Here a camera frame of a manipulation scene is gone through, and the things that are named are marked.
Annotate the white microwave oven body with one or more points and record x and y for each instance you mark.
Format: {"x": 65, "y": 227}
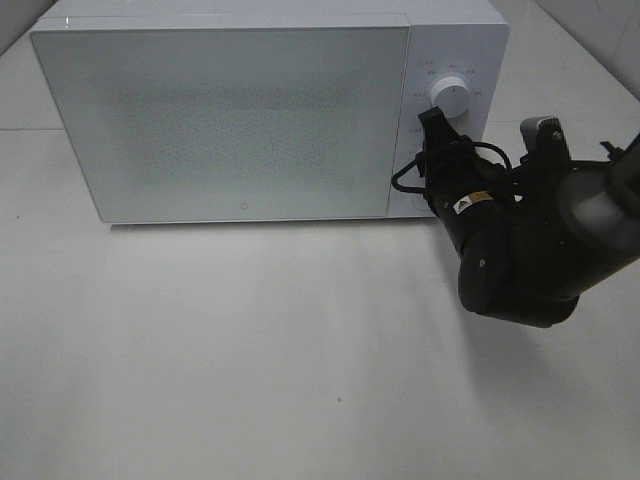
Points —
{"x": 462, "y": 37}

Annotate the round white door button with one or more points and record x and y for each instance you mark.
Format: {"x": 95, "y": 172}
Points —
{"x": 419, "y": 206}

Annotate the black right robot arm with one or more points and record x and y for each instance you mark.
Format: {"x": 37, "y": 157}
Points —
{"x": 531, "y": 239}

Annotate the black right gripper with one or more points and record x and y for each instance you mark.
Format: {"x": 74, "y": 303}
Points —
{"x": 468, "y": 184}

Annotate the black grey right wrist camera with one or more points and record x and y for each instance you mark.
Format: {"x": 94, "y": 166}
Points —
{"x": 544, "y": 141}

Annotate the white upper microwave knob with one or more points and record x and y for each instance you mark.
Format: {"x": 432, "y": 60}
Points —
{"x": 451, "y": 94}

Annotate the white microwave door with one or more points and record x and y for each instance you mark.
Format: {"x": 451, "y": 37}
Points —
{"x": 177, "y": 126}

